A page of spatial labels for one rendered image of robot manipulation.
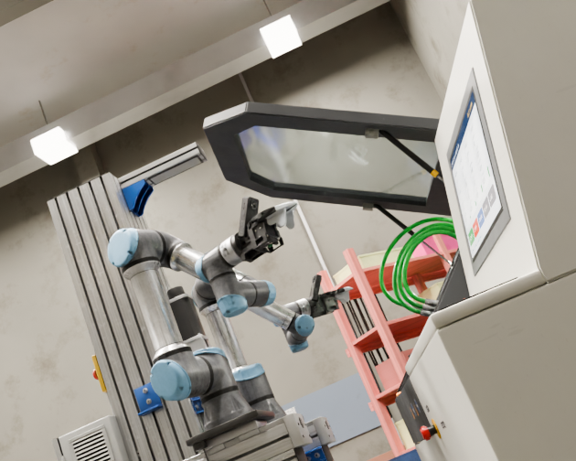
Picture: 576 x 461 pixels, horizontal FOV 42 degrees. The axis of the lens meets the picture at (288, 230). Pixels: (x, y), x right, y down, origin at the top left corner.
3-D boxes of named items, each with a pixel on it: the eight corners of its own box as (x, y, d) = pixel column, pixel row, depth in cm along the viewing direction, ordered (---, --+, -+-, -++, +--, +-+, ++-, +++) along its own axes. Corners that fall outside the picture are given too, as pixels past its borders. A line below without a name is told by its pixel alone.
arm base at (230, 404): (199, 434, 217) (188, 402, 220) (215, 434, 231) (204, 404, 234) (247, 413, 215) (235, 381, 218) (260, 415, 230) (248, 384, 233)
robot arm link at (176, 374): (219, 387, 218) (158, 222, 236) (184, 393, 206) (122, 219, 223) (191, 402, 224) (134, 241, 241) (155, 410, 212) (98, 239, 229)
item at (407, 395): (414, 444, 261) (395, 400, 266) (426, 438, 261) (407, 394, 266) (432, 434, 202) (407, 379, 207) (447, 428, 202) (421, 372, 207)
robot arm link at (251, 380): (245, 402, 266) (232, 366, 270) (240, 410, 278) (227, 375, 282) (276, 391, 270) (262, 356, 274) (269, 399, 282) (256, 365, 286)
